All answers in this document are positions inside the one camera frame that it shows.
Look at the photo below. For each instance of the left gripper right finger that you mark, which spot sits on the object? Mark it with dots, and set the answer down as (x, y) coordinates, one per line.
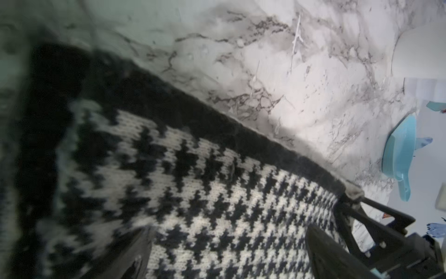
(329, 260)

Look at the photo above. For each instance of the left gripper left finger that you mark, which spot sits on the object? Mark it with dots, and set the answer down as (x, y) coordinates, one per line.
(127, 258)

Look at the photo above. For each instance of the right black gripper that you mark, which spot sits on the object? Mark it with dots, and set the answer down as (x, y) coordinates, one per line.
(395, 253)

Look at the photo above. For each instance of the black white patterned knit scarf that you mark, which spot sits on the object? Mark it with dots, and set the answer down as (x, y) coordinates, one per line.
(107, 148)

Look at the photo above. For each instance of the light blue plastic scoop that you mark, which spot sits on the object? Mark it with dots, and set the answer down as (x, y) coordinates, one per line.
(399, 153)

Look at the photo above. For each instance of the small succulent in white pot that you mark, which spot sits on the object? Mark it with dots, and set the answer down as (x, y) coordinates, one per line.
(421, 52)

